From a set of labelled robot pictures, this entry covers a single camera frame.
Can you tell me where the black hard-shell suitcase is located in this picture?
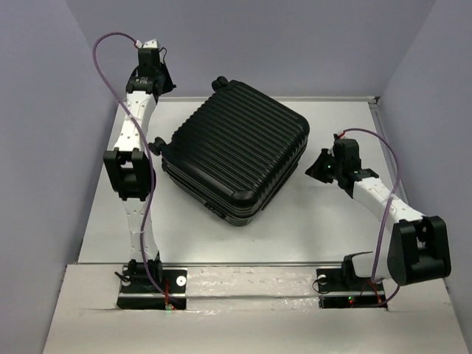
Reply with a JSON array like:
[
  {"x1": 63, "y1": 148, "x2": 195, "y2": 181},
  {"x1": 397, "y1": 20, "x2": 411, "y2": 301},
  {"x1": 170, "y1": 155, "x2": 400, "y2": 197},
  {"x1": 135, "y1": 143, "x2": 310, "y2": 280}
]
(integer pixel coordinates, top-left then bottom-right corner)
[{"x1": 148, "y1": 76, "x2": 310, "y2": 226}]

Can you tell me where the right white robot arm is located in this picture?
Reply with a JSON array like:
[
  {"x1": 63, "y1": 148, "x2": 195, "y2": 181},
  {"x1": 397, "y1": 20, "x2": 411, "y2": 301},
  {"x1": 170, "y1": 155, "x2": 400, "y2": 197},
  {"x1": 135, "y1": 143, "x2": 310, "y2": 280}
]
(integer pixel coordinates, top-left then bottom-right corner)
[{"x1": 305, "y1": 136, "x2": 451, "y2": 289}]

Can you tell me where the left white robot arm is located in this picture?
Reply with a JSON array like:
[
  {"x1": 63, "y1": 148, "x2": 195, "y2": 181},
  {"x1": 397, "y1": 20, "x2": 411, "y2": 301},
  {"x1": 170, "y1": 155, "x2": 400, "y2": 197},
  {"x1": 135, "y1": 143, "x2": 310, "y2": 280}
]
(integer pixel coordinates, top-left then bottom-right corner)
[{"x1": 103, "y1": 40, "x2": 175, "y2": 292}]

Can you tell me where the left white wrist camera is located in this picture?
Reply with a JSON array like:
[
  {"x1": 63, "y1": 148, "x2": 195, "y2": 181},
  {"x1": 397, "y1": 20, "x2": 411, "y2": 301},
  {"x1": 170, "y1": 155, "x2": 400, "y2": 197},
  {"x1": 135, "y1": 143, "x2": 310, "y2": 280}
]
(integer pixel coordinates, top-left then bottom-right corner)
[{"x1": 134, "y1": 38, "x2": 160, "y2": 50}]

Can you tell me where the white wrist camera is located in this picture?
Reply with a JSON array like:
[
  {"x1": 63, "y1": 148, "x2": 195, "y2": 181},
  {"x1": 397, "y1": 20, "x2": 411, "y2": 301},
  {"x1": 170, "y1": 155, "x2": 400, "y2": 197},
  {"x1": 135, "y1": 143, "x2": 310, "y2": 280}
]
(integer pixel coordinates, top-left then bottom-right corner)
[
  {"x1": 333, "y1": 131, "x2": 350, "y2": 140},
  {"x1": 134, "y1": 38, "x2": 160, "y2": 50}
]

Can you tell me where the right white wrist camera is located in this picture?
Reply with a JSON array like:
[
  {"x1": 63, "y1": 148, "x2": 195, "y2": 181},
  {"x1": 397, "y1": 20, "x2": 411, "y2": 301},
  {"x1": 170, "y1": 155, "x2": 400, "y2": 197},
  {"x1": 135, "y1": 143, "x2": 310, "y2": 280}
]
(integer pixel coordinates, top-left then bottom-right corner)
[{"x1": 333, "y1": 131, "x2": 350, "y2": 140}]

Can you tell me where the aluminium rail right edge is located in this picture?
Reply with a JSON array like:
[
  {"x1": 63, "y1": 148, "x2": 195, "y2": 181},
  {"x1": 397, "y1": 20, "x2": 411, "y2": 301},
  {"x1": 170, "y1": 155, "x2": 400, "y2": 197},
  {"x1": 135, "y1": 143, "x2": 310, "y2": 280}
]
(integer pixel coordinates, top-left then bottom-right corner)
[{"x1": 365, "y1": 100, "x2": 422, "y2": 227}]

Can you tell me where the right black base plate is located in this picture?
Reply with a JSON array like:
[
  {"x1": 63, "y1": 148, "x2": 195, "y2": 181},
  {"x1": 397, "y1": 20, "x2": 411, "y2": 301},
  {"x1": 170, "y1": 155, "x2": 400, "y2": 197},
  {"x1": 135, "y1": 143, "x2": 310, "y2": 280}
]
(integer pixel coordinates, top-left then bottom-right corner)
[{"x1": 312, "y1": 268, "x2": 386, "y2": 309}]

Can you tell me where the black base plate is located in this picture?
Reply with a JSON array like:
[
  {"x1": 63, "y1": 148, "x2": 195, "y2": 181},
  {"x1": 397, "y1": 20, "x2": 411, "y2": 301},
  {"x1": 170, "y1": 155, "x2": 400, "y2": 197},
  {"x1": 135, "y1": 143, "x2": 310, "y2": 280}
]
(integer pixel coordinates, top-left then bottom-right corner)
[
  {"x1": 312, "y1": 268, "x2": 386, "y2": 309},
  {"x1": 115, "y1": 266, "x2": 187, "y2": 310}
]

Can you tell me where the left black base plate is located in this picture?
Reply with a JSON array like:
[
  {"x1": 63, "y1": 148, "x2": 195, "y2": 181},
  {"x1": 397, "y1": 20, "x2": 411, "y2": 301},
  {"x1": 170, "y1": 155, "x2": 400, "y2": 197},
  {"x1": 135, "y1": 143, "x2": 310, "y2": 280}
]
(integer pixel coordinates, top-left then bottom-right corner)
[{"x1": 115, "y1": 266, "x2": 187, "y2": 310}]

